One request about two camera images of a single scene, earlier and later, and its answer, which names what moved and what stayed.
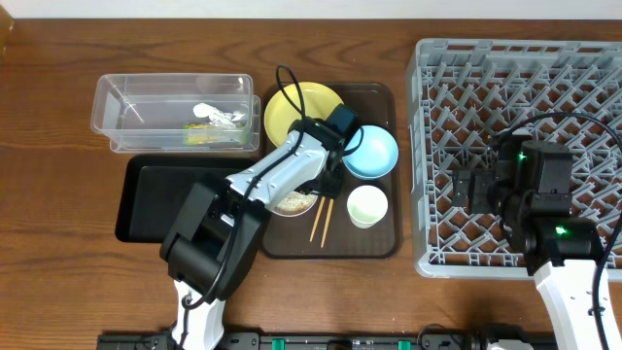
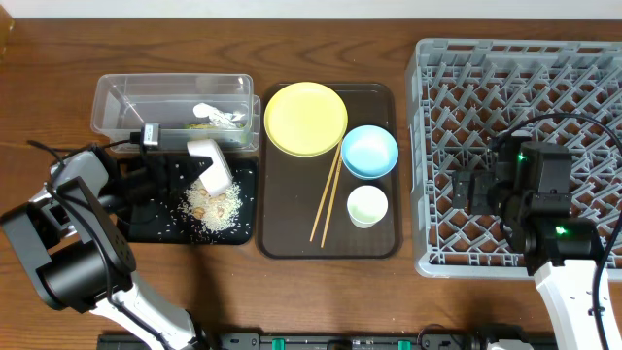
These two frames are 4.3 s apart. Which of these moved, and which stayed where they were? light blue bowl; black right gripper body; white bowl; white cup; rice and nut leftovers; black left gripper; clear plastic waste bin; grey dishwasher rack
Moved: rice and nut leftovers; black left gripper; white bowl
Stayed: clear plastic waste bin; light blue bowl; white cup; black right gripper body; grey dishwasher rack
